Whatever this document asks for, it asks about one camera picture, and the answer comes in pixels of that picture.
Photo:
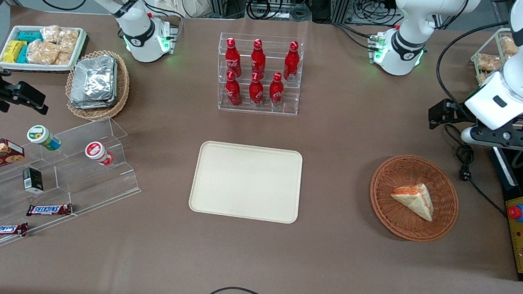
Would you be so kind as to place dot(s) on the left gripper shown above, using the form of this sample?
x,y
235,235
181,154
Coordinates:
x,y
456,113

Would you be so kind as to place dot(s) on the triangular sandwich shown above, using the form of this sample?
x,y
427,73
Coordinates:
x,y
415,200

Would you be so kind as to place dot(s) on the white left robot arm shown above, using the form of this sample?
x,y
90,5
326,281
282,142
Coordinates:
x,y
412,18

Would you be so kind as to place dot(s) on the white rectangular snack tray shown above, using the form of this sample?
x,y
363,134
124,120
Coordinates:
x,y
8,64

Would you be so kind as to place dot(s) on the light wicker basket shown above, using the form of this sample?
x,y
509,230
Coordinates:
x,y
122,90

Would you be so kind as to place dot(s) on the brown wicker basket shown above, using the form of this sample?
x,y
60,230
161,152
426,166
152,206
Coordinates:
x,y
402,221

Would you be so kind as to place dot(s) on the cream plastic tray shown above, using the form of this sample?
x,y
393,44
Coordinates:
x,y
246,182

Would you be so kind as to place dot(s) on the teal snack packet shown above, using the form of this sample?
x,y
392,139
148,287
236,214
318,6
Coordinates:
x,y
23,55
29,36

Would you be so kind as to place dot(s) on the green lid cup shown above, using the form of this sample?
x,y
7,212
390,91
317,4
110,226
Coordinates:
x,y
41,136

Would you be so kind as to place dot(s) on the clear snack pack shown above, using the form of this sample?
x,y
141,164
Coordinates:
x,y
484,78
508,45
488,62

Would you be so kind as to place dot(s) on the yellow snack packet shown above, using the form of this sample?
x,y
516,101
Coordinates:
x,y
14,51

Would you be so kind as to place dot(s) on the clear rice cracker pack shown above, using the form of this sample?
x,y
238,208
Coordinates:
x,y
64,58
68,40
50,33
42,53

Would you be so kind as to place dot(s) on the black control box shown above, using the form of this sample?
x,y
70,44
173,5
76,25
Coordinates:
x,y
505,178

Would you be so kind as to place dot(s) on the small black box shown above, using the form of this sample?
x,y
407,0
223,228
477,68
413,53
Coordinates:
x,y
32,180

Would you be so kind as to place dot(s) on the silver foil pack stack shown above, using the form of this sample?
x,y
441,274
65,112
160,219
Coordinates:
x,y
93,81

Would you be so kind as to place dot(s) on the red lid cup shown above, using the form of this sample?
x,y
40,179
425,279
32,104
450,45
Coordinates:
x,y
96,151

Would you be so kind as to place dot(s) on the red emergency stop button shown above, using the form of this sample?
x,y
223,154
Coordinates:
x,y
516,212

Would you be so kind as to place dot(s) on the snickers bar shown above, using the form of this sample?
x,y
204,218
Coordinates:
x,y
49,210
2,229

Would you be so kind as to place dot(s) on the clear acrylic step shelf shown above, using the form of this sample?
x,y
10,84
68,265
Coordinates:
x,y
87,188

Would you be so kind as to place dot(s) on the clear acrylic bottle rack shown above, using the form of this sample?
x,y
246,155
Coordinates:
x,y
289,102

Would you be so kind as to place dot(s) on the red cola bottle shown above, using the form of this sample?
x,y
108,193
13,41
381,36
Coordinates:
x,y
258,60
256,93
291,63
233,92
232,59
276,93

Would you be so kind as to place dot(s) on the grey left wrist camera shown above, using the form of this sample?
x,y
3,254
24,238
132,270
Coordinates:
x,y
503,138

